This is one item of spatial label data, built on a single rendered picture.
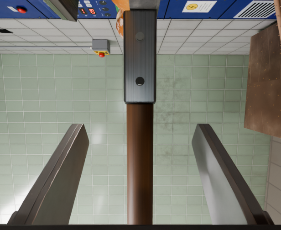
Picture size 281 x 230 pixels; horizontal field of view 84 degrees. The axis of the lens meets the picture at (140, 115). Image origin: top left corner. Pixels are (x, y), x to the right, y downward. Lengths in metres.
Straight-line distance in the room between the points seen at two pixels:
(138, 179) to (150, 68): 0.11
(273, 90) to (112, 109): 1.10
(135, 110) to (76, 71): 1.38
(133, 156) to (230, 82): 1.49
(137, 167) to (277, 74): 0.86
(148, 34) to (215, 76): 1.41
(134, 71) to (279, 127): 0.83
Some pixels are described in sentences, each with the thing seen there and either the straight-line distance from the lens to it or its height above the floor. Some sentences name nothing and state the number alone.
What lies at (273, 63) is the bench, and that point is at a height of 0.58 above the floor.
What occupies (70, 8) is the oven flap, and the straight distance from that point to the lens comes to 0.54.
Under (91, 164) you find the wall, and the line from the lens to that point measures 1.60.
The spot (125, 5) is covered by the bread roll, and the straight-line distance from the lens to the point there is 0.20.
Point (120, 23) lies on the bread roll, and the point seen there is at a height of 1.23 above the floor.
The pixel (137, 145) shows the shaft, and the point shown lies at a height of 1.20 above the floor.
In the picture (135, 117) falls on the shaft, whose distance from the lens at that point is 0.16.
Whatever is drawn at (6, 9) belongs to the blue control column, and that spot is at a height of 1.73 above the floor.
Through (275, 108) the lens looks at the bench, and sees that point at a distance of 0.94.
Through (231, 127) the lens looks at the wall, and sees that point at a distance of 1.65.
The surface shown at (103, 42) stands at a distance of 1.13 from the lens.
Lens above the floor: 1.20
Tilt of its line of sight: level
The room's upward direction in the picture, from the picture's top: 90 degrees counter-clockwise
